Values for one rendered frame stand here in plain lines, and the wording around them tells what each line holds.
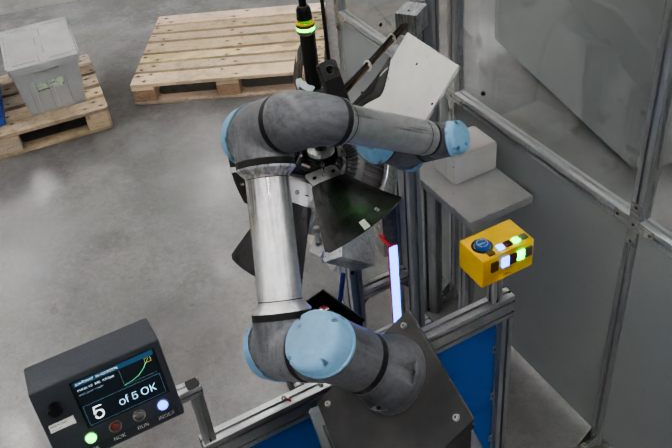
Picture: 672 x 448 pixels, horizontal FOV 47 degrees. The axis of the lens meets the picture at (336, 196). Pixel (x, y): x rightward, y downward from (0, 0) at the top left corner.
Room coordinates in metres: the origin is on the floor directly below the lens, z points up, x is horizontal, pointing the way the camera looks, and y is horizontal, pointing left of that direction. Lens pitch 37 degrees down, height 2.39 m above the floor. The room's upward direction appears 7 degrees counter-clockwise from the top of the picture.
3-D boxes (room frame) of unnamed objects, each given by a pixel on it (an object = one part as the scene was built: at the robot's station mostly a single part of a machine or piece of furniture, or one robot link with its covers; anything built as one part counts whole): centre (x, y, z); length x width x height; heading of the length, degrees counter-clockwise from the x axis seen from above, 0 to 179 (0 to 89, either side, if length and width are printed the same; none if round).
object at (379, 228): (2.02, -0.19, 0.73); 0.15 x 0.09 x 0.22; 114
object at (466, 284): (2.01, -0.43, 0.42); 0.04 x 0.04 x 0.83; 24
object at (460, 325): (1.31, -0.03, 0.82); 0.90 x 0.04 x 0.08; 114
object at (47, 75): (4.36, 1.66, 0.31); 0.60 x 0.42 x 0.33; 19
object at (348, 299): (1.85, -0.02, 0.46); 0.09 x 0.05 x 0.91; 24
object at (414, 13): (2.22, -0.30, 1.35); 0.10 x 0.07 x 0.09; 149
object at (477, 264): (1.47, -0.39, 1.02); 0.16 x 0.10 x 0.11; 114
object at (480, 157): (2.09, -0.43, 0.92); 0.17 x 0.16 x 0.11; 114
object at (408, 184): (1.94, -0.23, 0.58); 0.09 x 0.05 x 1.15; 24
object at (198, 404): (1.14, 0.36, 0.96); 0.03 x 0.03 x 0.20; 24
